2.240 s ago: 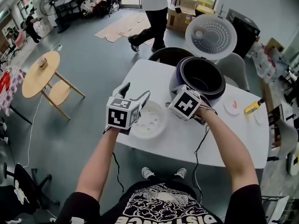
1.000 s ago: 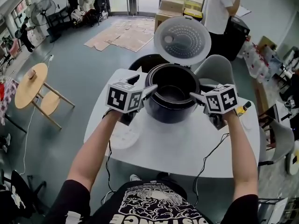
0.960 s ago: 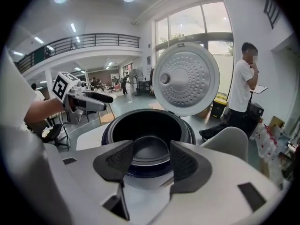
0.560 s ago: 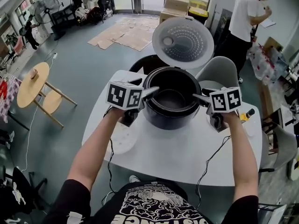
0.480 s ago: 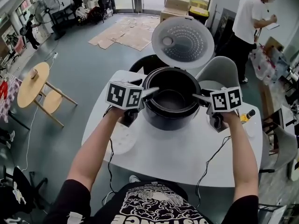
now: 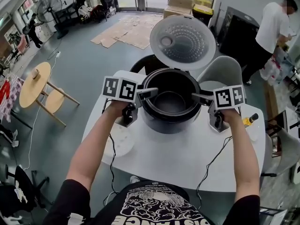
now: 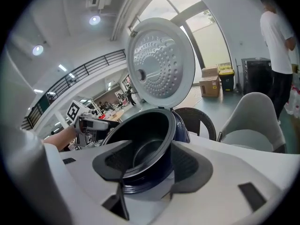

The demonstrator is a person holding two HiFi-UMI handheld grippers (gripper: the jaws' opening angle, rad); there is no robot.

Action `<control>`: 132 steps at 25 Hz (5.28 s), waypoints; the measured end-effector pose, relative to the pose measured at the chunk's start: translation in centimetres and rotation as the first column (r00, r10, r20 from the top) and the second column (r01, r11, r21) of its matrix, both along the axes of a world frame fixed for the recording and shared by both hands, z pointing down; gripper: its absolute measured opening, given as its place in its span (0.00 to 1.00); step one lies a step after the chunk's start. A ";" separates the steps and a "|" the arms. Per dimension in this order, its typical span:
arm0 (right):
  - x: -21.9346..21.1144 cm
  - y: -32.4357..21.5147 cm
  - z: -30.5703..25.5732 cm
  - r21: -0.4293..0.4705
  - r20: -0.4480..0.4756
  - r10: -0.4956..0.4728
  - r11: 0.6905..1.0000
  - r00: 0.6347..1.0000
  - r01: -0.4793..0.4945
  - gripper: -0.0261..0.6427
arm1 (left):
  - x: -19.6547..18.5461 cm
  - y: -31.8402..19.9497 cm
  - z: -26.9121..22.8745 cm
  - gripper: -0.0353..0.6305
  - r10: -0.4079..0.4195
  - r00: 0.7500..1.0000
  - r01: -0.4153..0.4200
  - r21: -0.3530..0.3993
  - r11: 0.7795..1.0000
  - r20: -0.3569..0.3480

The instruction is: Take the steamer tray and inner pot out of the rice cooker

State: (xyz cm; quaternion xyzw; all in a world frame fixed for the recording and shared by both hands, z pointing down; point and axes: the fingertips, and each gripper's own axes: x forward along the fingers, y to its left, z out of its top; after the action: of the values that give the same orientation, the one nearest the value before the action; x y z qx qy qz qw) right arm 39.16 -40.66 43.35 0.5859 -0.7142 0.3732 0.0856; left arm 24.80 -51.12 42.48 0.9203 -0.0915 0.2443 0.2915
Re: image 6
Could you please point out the pile of plastic bags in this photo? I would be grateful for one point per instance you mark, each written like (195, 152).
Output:
(276, 67)

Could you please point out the flattened cardboard sheets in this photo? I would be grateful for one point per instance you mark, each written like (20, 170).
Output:
(126, 32)

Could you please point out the beige chair with black frame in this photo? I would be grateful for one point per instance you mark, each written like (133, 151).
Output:
(286, 149)

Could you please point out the person's black printed shirt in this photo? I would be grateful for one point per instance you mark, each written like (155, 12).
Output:
(152, 207)

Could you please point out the round wooden side table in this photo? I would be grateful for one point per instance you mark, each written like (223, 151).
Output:
(35, 85)

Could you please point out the yellow bottle with black cap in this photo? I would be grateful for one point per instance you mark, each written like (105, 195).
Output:
(249, 121)

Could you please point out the white plate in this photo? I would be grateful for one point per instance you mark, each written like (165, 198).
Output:
(254, 133)

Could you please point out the person's right hand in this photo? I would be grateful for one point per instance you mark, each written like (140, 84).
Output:
(233, 116)

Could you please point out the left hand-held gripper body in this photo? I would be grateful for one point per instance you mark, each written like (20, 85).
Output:
(111, 87)

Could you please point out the person's left hand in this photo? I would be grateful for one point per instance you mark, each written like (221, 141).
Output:
(116, 109)

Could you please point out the person's left white shoe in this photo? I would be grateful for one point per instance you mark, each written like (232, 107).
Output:
(134, 179)

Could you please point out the black metal shelf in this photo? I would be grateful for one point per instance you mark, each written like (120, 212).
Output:
(66, 14)

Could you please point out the person's right forearm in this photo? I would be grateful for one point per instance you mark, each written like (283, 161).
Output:
(241, 160)

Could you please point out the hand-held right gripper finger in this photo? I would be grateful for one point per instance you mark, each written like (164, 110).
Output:
(202, 98)

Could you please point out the grey shell chair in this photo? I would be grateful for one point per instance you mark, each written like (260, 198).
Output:
(225, 69)

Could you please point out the brown wooden shelf unit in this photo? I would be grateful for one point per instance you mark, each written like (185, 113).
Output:
(270, 99)

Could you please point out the clothes rack with garments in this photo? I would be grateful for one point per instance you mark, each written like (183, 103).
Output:
(93, 1)

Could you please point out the black pot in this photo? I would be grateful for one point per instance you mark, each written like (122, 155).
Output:
(173, 102)

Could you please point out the dark blue rice cooker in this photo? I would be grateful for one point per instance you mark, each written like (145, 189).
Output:
(168, 125)

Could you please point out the black bin with yellow lid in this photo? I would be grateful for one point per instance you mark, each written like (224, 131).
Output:
(202, 14)

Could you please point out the small pink bowl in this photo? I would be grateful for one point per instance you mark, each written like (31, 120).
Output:
(35, 74)

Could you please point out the pink chair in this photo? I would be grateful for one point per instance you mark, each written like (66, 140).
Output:
(23, 43)

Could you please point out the black cabinet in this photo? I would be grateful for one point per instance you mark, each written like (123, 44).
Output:
(236, 34)

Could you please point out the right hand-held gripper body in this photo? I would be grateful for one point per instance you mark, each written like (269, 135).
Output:
(225, 97)

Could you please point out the black office chair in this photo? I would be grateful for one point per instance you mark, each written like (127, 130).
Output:
(16, 191)

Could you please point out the white steamer tray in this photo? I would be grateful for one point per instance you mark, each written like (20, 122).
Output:
(122, 144)

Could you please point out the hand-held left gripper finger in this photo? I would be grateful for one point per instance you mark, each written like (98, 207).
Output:
(151, 92)

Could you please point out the table with checkered cloth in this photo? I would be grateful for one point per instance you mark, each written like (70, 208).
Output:
(11, 97)

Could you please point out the person's left forearm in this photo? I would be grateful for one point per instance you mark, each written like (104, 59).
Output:
(93, 153)

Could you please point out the black standing fan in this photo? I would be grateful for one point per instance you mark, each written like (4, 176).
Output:
(49, 9)

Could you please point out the large cardboard box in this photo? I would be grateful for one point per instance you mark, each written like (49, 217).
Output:
(178, 5)

